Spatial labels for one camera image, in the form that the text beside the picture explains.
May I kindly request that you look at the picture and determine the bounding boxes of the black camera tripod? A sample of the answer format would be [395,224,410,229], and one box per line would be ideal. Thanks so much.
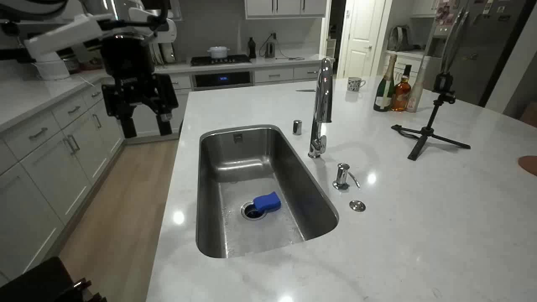
[392,7,474,163]

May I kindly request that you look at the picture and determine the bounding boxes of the white paper towel roll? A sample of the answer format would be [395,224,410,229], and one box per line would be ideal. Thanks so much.
[24,49,73,83]

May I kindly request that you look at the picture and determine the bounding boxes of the white cooking pot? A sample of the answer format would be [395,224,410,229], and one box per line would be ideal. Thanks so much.
[207,46,232,61]

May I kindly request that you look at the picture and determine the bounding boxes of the white interior door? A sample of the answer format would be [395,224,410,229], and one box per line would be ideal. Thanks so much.
[338,0,390,81]

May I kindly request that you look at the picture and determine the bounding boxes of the blue sponge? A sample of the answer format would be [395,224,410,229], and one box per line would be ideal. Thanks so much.
[252,190,284,215]

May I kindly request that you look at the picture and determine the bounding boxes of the background sink faucet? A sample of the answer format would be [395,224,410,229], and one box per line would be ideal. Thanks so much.
[259,33,281,59]

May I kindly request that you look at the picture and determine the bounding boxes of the metal kettle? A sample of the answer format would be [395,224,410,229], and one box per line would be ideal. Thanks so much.
[390,24,410,53]

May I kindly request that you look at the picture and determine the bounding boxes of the dark refrigerator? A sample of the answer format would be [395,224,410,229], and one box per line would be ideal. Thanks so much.
[424,0,531,108]

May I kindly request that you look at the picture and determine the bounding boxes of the chrome soap dispenser pump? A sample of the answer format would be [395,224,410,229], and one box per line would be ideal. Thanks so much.
[333,162,362,192]

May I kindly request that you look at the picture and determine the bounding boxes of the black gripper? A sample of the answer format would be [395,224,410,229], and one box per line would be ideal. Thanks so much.
[100,33,182,142]

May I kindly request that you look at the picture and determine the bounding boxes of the white rear base cabinets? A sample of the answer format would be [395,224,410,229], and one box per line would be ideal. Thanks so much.
[125,61,326,142]

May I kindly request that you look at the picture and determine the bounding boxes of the chrome gooseneck faucet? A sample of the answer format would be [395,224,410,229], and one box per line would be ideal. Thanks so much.
[306,58,336,162]

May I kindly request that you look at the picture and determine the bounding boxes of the black robot stand base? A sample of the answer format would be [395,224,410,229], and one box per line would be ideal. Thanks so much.
[0,256,108,302]

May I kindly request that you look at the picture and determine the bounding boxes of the white side base cabinets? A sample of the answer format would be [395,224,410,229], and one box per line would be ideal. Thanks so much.
[0,75,127,284]

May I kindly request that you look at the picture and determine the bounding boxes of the stainless steel sink basin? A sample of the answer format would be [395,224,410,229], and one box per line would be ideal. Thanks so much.
[195,123,341,261]

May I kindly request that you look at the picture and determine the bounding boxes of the patterned mug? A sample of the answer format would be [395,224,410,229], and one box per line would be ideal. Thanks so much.
[346,76,367,95]

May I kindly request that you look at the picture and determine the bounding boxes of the white upper wall cabinets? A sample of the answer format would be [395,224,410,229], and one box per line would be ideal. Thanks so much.
[244,0,328,23]

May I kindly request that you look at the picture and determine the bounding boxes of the brown round coaster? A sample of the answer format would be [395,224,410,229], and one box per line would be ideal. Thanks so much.
[518,155,537,179]

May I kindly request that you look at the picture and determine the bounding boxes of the white small side cabinet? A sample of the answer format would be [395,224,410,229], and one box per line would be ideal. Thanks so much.
[385,49,430,88]

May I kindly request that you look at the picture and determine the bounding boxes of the green champagne bottle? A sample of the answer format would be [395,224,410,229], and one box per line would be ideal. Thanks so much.
[373,54,398,115]

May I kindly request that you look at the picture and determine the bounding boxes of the black kitchen range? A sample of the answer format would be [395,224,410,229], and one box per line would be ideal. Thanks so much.
[190,53,256,91]

